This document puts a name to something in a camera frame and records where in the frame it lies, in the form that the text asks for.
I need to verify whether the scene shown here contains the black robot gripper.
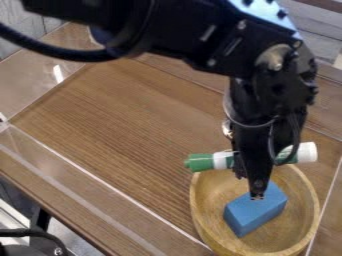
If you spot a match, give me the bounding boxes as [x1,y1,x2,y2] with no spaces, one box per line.
[220,109,308,201]

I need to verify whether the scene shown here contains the green Expo marker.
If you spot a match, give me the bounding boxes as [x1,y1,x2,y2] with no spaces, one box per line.
[184,142,317,173]

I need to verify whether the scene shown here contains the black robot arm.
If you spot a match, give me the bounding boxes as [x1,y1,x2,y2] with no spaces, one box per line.
[0,0,317,199]

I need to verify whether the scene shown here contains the brown wooden bowl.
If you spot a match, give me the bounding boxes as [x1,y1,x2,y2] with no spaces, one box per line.
[188,147,321,256]

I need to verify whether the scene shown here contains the blue foam block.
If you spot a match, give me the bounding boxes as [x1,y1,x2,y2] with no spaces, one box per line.
[222,182,288,237]

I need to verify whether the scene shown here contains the black metal table leg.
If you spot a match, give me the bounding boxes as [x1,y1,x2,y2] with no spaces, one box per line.
[33,208,50,231]

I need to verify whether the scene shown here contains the clear acrylic tray wall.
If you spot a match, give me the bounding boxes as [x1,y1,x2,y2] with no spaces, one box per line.
[0,10,342,256]

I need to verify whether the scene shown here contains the black cable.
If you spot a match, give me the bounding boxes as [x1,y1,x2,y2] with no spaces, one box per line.
[0,228,67,256]

